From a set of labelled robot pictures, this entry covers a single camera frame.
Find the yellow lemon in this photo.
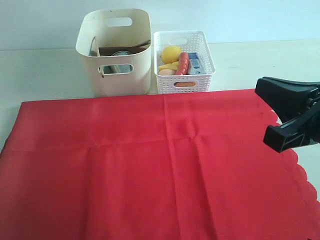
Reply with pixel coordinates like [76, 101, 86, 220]
[160, 45, 182, 64]

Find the red tablecloth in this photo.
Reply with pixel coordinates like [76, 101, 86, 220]
[0, 89, 320, 240]

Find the white woven plastic basket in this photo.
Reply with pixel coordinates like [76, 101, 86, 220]
[153, 30, 216, 94]

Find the brown wooden plate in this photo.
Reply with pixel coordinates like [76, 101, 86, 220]
[98, 46, 146, 57]

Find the red sausage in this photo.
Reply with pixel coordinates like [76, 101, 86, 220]
[175, 52, 190, 76]

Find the yellow cheese wedge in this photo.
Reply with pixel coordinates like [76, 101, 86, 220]
[158, 61, 179, 71]

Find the blue milk carton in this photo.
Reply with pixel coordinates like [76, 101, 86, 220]
[187, 52, 206, 75]

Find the silver table knife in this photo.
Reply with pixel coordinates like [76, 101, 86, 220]
[136, 39, 151, 48]

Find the fried chicken nugget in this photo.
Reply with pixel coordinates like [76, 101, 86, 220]
[174, 81, 196, 88]

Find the wooden chopstick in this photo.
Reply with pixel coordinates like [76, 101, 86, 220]
[89, 36, 100, 57]
[98, 66, 105, 78]

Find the stainless steel cup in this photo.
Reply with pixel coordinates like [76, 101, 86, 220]
[111, 50, 133, 75]

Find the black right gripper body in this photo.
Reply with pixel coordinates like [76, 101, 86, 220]
[303, 86, 320, 144]

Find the pale green ceramic bowl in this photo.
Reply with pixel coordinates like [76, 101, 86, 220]
[103, 64, 133, 74]

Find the brown egg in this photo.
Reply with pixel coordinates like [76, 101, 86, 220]
[158, 69, 176, 76]

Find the cream plastic bin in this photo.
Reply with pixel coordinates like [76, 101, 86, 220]
[75, 8, 152, 97]

